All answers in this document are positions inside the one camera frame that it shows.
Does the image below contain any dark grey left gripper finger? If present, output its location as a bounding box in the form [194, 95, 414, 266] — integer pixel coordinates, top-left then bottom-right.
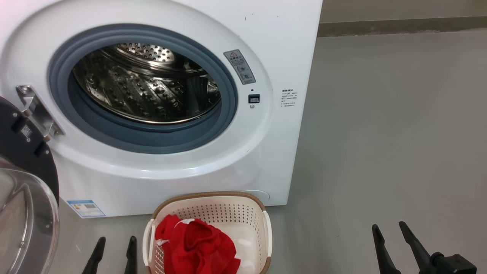
[124, 236, 138, 274]
[82, 237, 106, 274]

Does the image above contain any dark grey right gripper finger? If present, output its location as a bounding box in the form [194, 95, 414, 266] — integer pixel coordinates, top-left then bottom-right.
[372, 224, 402, 274]
[399, 221, 434, 274]

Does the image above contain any red garment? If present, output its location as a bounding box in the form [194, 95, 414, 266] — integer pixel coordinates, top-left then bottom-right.
[155, 214, 241, 274]

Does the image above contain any black round glass washer door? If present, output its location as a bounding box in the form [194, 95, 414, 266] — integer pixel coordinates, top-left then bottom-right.
[0, 96, 60, 274]

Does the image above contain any cream laundry basket brown rim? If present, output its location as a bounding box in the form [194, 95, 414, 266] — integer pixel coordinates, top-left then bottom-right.
[143, 191, 272, 274]

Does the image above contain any metal door hinge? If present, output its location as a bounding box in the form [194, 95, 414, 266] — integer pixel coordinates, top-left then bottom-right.
[16, 85, 65, 143]

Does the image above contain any white front-load washing machine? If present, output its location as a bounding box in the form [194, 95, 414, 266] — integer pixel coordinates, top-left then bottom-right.
[0, 0, 323, 219]

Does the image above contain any blue energy label sticker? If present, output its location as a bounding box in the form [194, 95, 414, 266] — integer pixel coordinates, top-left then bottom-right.
[67, 200, 106, 219]

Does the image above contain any round white filter cover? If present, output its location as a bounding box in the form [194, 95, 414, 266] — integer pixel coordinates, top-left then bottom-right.
[240, 190, 271, 202]

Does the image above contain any grey warning sticker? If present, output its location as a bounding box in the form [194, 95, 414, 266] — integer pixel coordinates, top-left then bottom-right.
[223, 49, 256, 85]

